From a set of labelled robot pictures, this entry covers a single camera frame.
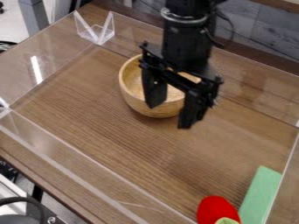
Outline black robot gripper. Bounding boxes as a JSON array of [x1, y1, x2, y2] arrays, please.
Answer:
[[140, 7, 223, 129]]

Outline red plush strawberry green leaves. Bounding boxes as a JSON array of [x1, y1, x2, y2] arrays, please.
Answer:
[[196, 195, 242, 224]]

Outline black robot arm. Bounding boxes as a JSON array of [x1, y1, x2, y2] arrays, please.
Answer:
[[139, 0, 226, 129]]

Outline light wooden bowl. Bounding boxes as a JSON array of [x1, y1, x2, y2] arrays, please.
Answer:
[[117, 53, 202, 119]]

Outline green rectangular block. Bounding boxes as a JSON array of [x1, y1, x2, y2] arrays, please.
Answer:
[[239, 166, 282, 224]]

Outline black device bottom left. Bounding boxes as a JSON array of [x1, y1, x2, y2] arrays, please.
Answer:
[[0, 197, 68, 224]]

